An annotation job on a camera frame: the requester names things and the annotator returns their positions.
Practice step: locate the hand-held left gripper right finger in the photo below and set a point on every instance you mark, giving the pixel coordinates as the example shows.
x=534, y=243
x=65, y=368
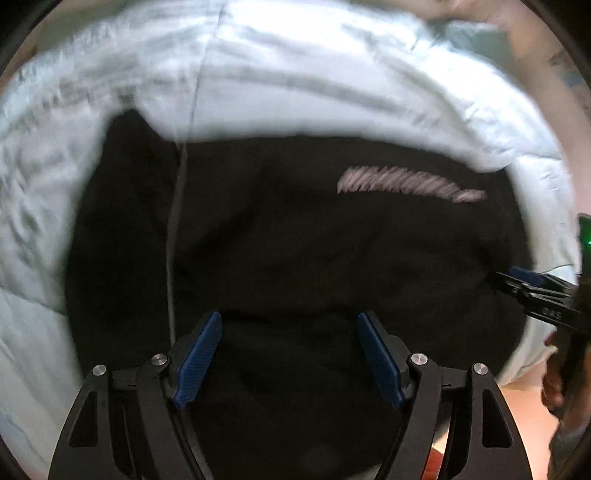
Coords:
x=376, y=360

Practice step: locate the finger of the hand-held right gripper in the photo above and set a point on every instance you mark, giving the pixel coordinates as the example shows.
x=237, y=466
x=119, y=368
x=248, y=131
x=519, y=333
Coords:
x=531, y=300
x=528, y=276

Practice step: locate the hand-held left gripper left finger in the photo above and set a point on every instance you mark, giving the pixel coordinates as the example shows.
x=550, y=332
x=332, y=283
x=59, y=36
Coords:
x=198, y=360

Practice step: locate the black hooded jacket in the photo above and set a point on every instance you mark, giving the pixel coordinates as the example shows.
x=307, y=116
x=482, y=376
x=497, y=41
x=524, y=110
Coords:
x=300, y=254

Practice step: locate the person's right forearm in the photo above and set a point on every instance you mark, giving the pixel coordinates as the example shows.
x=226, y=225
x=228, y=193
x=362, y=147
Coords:
x=570, y=450

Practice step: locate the person's right hand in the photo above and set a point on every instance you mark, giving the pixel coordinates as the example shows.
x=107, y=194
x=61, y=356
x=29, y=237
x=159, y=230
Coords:
x=553, y=378

